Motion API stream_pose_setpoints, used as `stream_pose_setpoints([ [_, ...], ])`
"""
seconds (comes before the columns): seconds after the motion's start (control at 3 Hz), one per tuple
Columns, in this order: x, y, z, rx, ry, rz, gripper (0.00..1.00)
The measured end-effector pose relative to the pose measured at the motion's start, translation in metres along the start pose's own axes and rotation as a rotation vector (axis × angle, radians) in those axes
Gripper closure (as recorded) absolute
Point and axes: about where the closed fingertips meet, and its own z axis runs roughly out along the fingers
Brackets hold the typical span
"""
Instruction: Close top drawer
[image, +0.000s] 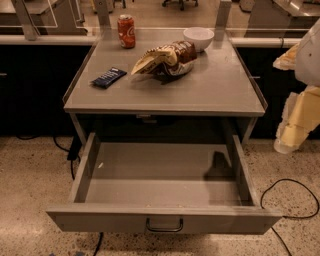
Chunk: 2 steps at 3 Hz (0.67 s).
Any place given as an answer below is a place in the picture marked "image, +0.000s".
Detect grey top drawer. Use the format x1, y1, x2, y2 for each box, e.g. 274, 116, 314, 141
47, 134, 281, 234

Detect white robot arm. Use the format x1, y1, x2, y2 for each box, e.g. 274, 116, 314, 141
273, 20, 320, 154

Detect grey metal drawer cabinet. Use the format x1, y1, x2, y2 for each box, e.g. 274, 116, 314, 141
64, 28, 266, 142

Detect white bowl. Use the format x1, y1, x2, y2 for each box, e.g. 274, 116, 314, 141
183, 27, 214, 52

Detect brown chip bag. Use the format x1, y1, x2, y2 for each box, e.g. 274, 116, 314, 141
131, 41, 197, 76

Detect office chair base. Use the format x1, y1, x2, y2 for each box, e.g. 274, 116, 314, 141
162, 0, 199, 11

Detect dark blue snack bar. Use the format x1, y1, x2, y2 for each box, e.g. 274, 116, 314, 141
91, 67, 127, 89

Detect red soda can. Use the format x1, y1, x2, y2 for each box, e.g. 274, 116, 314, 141
117, 14, 136, 49

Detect black power adapter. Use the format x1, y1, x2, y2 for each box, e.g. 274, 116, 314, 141
67, 136, 82, 160

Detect black cable right floor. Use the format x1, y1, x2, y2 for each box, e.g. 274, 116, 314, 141
259, 178, 320, 256

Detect black cable floor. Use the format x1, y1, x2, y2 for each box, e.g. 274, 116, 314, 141
259, 178, 320, 256
15, 134, 104, 256

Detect black cable left floor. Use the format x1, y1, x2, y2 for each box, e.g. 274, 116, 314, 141
15, 134, 104, 256

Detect white horizontal rail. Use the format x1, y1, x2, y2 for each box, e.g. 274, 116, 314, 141
0, 35, 301, 48

